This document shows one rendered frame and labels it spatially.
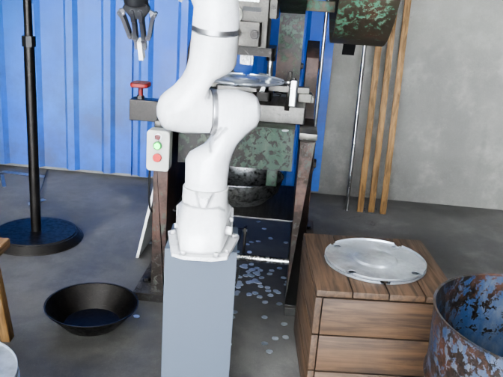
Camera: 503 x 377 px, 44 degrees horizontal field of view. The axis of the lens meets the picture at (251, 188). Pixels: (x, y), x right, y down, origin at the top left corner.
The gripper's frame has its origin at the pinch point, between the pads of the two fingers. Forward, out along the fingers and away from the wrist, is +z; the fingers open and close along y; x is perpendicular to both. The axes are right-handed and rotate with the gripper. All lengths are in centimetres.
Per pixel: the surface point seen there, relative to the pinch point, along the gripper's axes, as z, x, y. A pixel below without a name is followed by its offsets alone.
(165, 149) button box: 21.8, -23.9, 11.8
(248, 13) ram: -6.1, 19.2, 33.1
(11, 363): 10, -111, 0
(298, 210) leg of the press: 40, -27, 57
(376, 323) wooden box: 29, -76, 79
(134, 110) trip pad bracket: 16.5, -11.5, -1.0
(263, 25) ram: -2.7, 17.6, 38.5
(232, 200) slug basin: 51, -14, 33
